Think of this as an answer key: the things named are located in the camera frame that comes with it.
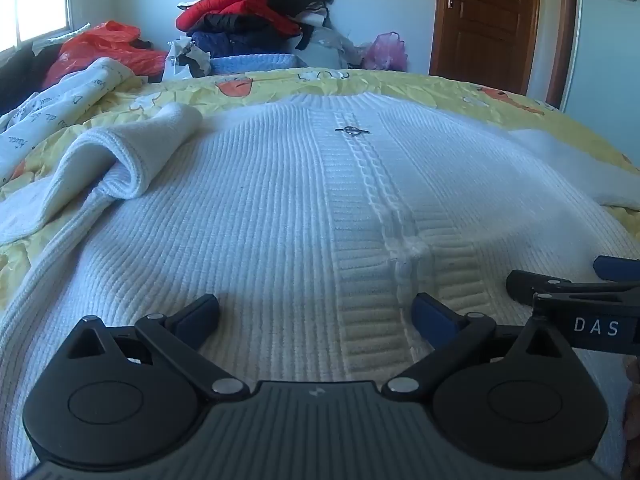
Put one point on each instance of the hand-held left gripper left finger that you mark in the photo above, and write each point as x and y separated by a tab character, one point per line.
197	316

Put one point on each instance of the red jacket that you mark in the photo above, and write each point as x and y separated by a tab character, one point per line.
235	7

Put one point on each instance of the red plastic bag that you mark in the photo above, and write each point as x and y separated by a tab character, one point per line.
100	50

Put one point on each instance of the brown wooden door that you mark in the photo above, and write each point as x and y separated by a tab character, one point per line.
485	20

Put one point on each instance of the person's right hand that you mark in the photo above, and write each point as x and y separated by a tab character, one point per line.
634	422

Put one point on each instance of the white and black patterned bag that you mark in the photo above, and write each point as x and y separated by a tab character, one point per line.
185	57

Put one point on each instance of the white knit sweater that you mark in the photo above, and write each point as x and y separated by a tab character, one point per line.
260	220

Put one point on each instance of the light blue knitted blanket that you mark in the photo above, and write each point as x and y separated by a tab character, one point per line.
255	63

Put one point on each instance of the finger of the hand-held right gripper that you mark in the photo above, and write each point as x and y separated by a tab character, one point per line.
617	266
535	285

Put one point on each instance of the pink plastic bag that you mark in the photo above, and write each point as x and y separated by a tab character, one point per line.
385	52

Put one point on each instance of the yellow printed bedsheet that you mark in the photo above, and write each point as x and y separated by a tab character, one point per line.
430	87

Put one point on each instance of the navy blue garment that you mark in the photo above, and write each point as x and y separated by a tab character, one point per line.
240	42

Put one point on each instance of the grey cloth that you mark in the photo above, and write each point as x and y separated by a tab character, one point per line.
327	47

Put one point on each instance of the white printed blanket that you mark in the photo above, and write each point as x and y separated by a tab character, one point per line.
55	105

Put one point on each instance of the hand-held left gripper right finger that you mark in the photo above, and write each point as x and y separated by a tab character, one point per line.
433	317

